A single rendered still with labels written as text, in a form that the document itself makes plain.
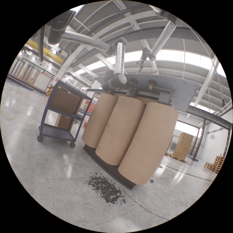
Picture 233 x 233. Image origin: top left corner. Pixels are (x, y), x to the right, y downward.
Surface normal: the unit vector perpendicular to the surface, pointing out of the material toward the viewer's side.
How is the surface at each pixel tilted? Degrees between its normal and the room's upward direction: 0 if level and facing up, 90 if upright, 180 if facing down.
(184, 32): 180
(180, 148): 90
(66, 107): 90
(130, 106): 90
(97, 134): 90
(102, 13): 174
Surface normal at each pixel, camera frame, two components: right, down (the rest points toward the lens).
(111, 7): -0.45, 0.88
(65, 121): 0.74, 0.28
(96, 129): 0.01, -0.07
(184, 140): -0.50, -0.28
